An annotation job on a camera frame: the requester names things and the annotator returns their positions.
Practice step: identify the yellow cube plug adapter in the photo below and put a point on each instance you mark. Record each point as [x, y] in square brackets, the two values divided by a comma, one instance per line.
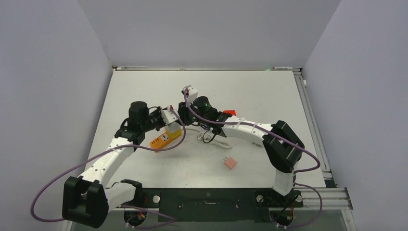
[173, 135]

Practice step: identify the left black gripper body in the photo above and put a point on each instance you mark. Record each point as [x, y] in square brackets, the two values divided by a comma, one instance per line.
[155, 121]

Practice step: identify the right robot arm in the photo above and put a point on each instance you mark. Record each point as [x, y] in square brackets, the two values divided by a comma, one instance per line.
[283, 147]

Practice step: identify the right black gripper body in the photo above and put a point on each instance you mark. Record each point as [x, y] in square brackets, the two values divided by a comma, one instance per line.
[188, 117]

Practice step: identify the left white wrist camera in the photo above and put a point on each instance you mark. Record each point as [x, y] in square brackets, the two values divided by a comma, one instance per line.
[168, 115]

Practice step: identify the orange power strip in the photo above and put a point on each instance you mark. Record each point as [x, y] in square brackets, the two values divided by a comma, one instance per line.
[161, 141]

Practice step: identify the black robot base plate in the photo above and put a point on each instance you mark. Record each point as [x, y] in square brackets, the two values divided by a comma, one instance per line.
[216, 204]

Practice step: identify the aluminium frame rail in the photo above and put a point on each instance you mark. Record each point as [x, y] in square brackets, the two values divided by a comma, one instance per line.
[325, 198]

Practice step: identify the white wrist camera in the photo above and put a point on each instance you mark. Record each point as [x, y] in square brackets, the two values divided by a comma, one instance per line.
[190, 93]
[168, 115]

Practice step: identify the red cube plug adapter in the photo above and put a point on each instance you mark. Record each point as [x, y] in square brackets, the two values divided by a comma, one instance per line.
[232, 112]

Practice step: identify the pink cube plug adapter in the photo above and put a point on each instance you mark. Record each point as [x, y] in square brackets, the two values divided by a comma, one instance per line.
[230, 163]

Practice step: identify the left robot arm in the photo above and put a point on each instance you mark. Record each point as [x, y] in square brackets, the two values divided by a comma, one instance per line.
[85, 198]

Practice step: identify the white cube plug adapter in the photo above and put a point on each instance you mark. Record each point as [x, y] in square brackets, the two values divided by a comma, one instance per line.
[172, 128]

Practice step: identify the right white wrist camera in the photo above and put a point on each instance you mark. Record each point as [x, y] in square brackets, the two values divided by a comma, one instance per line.
[190, 93]

